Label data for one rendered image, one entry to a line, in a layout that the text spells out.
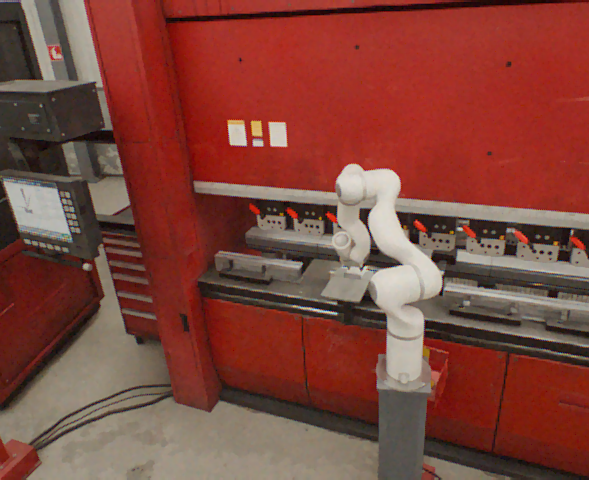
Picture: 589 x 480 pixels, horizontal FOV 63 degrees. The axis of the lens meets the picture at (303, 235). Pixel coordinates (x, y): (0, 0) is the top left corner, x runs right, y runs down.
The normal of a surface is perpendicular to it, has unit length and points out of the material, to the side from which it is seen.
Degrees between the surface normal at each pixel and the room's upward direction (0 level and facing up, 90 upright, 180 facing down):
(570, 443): 90
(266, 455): 0
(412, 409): 90
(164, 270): 90
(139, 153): 90
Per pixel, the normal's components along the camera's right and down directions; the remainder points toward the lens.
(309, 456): -0.06, -0.90
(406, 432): -0.17, 0.44
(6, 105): -0.43, 0.42
